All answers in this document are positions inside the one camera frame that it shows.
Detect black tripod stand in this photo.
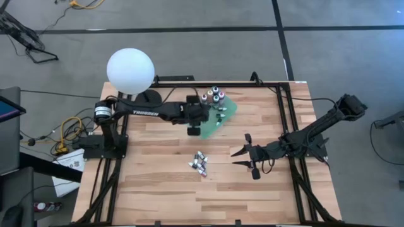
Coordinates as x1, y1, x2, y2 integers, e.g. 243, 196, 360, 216
0, 9, 59, 64

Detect translucent green plastic bin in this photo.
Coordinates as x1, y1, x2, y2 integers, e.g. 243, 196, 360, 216
198, 91, 238, 140

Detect white cardboard box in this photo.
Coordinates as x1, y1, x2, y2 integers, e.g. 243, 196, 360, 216
51, 148, 86, 198

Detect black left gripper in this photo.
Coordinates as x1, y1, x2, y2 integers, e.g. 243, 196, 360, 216
180, 95, 211, 137

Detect grey desk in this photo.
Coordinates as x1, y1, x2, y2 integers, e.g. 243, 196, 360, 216
0, 86, 21, 176

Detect grey stand leg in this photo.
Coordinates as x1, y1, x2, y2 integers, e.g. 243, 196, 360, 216
374, 110, 404, 130

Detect black aluminium table frame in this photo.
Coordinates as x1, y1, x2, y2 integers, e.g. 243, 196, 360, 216
74, 74, 340, 227

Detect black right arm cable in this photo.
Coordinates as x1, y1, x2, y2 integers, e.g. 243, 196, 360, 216
251, 71, 338, 110

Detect dark monitor with blue screen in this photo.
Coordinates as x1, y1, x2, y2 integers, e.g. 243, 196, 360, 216
0, 96, 27, 124

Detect white globe table lamp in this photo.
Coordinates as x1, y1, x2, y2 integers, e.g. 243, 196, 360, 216
106, 47, 163, 107

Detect black floor cable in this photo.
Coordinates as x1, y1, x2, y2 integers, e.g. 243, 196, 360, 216
369, 121, 404, 166

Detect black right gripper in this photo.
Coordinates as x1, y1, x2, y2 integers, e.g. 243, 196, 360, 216
230, 133, 275, 180

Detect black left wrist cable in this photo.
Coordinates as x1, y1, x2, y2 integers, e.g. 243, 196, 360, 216
162, 86, 200, 103

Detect yellow floor cable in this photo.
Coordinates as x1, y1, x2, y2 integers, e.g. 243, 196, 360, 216
69, 0, 105, 9

